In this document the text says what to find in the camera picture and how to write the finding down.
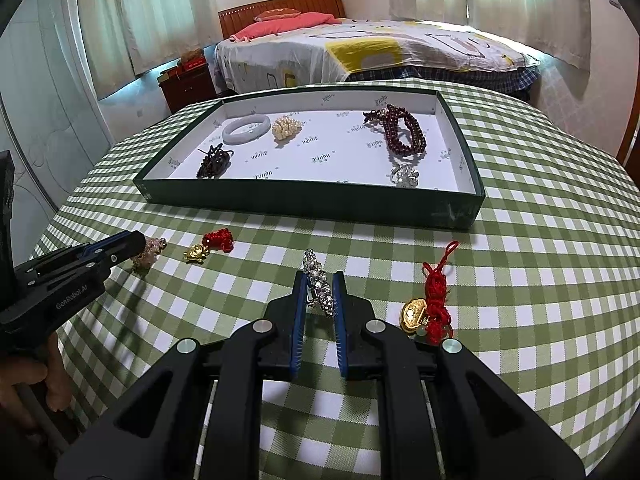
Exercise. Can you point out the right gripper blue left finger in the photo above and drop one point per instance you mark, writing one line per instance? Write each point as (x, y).
(297, 335)

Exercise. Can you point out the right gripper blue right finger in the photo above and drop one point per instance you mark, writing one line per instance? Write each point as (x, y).
(338, 292)

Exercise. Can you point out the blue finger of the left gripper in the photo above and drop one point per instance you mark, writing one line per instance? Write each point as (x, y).
(135, 245)
(112, 246)

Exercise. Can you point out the silver rhinestone brooch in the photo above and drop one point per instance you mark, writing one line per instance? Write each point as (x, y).
(318, 290)

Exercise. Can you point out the large red knot gold ingot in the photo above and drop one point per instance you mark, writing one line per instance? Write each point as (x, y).
(428, 317)

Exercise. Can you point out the small red knot gold charm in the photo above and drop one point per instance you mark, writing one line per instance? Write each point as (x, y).
(215, 241)

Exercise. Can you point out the pale jade bangle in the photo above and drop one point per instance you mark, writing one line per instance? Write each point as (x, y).
(245, 129)

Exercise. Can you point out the person's left hand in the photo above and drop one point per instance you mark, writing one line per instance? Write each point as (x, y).
(28, 372)

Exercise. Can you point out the pink rhinestone flower brooch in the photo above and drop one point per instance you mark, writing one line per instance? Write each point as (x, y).
(153, 248)

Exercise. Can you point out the frosted glass wardrobe doors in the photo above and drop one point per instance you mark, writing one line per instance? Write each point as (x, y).
(47, 121)

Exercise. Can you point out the silver crystal brooch in tray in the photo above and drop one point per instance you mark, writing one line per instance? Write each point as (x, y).
(405, 176)

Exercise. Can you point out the dark wooden nightstand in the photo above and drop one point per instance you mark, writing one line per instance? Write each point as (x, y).
(184, 87)

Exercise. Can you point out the dark green tray box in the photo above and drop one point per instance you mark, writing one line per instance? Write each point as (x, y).
(321, 160)

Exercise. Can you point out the green white checkered tablecloth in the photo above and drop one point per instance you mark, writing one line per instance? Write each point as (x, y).
(544, 289)

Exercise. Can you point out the red boxes on nightstand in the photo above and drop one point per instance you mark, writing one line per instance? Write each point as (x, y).
(188, 61)

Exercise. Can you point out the left white curtains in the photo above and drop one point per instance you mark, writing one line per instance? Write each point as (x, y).
(124, 39)

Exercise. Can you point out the white curtains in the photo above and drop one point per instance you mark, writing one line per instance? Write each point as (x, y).
(124, 39)
(500, 0)

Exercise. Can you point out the wooden headboard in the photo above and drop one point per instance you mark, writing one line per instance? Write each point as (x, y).
(234, 19)

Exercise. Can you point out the pink pillow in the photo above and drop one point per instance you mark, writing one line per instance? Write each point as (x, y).
(276, 27)

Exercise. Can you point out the orange patterned cushion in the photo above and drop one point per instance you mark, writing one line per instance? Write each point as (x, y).
(276, 14)

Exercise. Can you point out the bed with patterned sheet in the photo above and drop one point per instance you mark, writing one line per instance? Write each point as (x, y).
(357, 50)

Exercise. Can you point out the right white curtains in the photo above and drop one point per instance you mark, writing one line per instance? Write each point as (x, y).
(500, 0)

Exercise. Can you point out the wall light switch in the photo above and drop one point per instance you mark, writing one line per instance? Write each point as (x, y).
(615, 2)

